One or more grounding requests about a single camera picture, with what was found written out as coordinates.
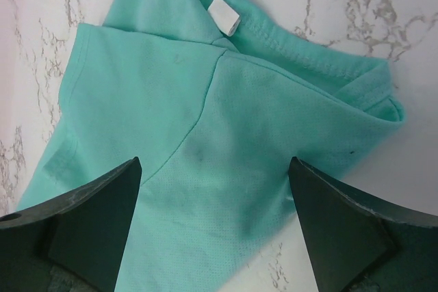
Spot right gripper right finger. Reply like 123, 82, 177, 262
289, 157, 437, 291

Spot teal t shirt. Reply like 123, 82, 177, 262
19, 0, 404, 291

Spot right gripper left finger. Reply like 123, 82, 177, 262
1, 157, 142, 291

